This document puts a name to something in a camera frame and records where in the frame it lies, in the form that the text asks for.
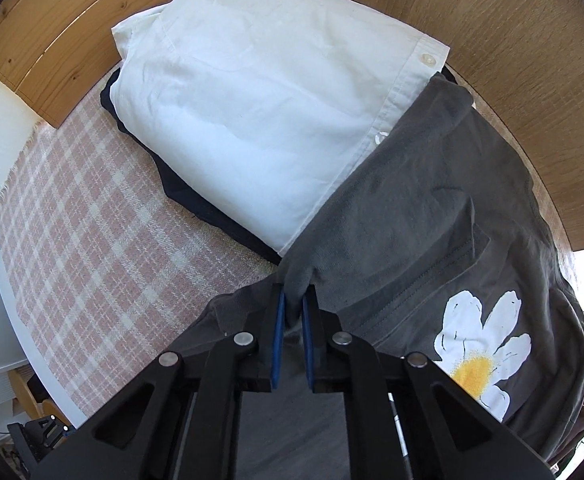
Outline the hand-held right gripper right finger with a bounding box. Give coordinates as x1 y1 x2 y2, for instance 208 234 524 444
302 284 557 480

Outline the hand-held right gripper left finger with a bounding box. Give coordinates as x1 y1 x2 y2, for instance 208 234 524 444
32 282 287 480

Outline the grey daisy print t-shirt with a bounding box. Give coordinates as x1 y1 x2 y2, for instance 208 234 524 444
169 72 584 480

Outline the folded black garment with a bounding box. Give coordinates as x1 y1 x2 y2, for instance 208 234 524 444
99 62 467 266

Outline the pink plaid blanket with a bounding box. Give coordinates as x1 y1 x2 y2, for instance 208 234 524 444
0 95 283 418

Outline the folded white shirt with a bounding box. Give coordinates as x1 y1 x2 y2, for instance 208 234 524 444
110 0 451 257

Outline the wooden chair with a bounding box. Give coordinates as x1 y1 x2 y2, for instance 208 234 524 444
7 365 68 421

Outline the large light wooden board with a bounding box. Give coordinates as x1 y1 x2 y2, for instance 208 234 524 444
292 0 584 251

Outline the pine slatted wooden panel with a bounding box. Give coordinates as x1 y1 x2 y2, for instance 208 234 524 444
0 0 295 131

